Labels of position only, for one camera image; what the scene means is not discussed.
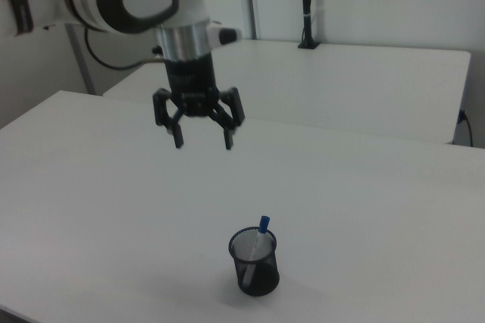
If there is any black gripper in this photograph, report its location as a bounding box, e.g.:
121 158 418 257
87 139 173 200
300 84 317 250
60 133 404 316
152 52 246 151

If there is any white marker with blue cap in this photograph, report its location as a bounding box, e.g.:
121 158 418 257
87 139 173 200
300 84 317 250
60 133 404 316
242 215 272 290

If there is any white rectangular table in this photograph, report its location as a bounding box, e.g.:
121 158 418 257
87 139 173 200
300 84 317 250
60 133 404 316
102 37 472 146

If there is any black mesh pen cup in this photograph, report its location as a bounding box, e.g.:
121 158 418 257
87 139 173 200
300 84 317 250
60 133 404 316
227 225 282 298

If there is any black velcro strap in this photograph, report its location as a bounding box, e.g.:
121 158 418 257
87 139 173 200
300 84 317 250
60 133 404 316
0 0 36 37

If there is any black cable with blue plug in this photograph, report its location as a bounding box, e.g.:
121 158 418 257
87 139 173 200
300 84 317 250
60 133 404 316
458 108 474 148

